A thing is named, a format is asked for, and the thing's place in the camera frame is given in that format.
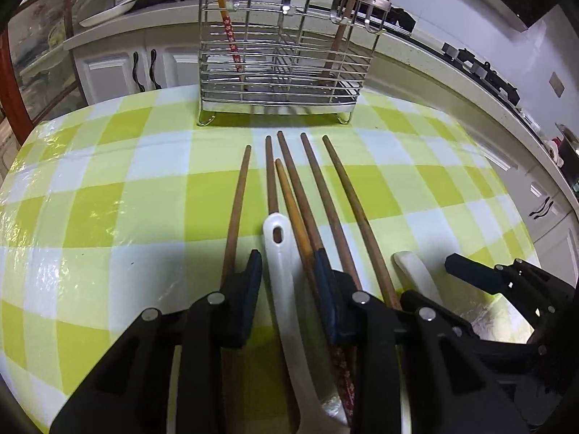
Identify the red wooden glass cabinet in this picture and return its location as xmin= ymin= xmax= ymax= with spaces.
xmin=0 ymin=0 xmax=168 ymax=145

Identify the metal wire utensil rack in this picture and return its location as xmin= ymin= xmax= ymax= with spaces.
xmin=197 ymin=0 xmax=392 ymax=126

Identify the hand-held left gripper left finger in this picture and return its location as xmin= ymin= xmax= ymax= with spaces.
xmin=50 ymin=250 xmax=263 ymax=434

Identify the white spoon with holed handle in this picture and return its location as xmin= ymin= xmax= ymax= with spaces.
xmin=263 ymin=212 xmax=351 ymax=434

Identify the black gas stove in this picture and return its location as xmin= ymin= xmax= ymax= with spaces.
xmin=386 ymin=4 xmax=544 ymax=141

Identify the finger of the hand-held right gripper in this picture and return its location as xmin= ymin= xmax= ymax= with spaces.
xmin=444 ymin=253 xmax=576 ymax=327
xmin=400 ymin=289 xmax=477 ymax=341

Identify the white plate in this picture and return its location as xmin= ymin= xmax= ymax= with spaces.
xmin=79 ymin=0 xmax=136 ymax=28

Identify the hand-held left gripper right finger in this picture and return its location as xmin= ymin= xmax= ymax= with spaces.
xmin=313 ymin=248 xmax=530 ymax=434

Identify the white cabinet door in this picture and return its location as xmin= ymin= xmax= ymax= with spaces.
xmin=160 ymin=45 xmax=202 ymax=89
xmin=75 ymin=52 xmax=136 ymax=105

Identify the dark red pot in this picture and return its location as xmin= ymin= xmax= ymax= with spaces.
xmin=555 ymin=122 xmax=579 ymax=191

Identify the white kitchen countertop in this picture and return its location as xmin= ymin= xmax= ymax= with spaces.
xmin=62 ymin=0 xmax=571 ymax=177

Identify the white plastic spoon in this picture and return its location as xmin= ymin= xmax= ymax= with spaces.
xmin=392 ymin=251 xmax=445 ymax=306

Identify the light wooden floral-end chopstick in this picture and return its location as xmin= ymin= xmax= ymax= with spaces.
xmin=209 ymin=0 xmax=246 ymax=93
xmin=274 ymin=158 xmax=356 ymax=421

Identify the white cabinet drawer front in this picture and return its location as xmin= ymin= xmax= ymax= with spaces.
xmin=520 ymin=176 xmax=579 ymax=245

